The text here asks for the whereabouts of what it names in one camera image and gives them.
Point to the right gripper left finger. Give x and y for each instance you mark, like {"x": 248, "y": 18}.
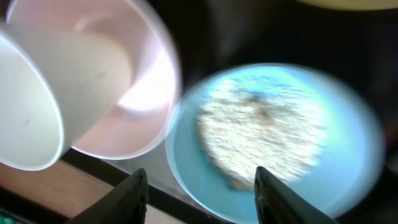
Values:
{"x": 125, "y": 204}

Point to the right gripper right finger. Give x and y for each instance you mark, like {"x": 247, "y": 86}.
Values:
{"x": 276, "y": 203}

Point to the rice food scraps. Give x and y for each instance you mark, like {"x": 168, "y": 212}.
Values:
{"x": 242, "y": 129}

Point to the light blue bowl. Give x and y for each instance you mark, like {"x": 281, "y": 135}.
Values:
{"x": 350, "y": 164}

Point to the pink bowl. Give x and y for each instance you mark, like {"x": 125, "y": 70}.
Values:
{"x": 138, "y": 123}

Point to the white cup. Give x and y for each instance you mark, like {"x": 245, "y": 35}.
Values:
{"x": 55, "y": 86}

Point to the yellow round plate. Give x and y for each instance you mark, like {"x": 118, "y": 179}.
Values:
{"x": 353, "y": 5}

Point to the dark brown serving tray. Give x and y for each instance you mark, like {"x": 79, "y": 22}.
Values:
{"x": 357, "y": 47}

